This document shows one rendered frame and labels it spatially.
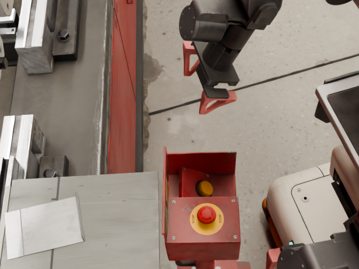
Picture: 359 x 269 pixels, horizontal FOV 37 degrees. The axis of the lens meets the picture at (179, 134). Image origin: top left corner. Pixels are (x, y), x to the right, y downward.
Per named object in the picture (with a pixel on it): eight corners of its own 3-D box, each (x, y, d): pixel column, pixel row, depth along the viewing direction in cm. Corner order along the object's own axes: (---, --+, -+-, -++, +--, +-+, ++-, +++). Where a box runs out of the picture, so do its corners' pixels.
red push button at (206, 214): (216, 228, 113) (216, 222, 110) (197, 229, 113) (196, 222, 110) (216, 211, 115) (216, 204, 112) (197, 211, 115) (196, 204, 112)
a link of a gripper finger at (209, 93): (190, 123, 100) (211, 91, 93) (179, 93, 103) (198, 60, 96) (220, 123, 103) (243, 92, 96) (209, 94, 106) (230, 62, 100)
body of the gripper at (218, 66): (205, 87, 95) (224, 58, 90) (188, 45, 100) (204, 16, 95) (235, 88, 98) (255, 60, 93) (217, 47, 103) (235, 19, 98)
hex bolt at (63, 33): (69, 41, 125) (68, 36, 123) (57, 41, 125) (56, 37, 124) (70, 32, 126) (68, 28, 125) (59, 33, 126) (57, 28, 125)
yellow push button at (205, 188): (208, 200, 125) (213, 197, 123) (194, 196, 123) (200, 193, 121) (208, 185, 127) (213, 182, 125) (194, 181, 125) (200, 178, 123)
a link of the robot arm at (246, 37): (265, 26, 89) (253, 3, 92) (231, 23, 86) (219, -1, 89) (246, 55, 94) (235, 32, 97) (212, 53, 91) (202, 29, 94)
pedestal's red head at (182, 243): (239, 260, 121) (242, 232, 105) (168, 261, 122) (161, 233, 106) (234, 180, 131) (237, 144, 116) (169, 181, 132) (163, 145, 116)
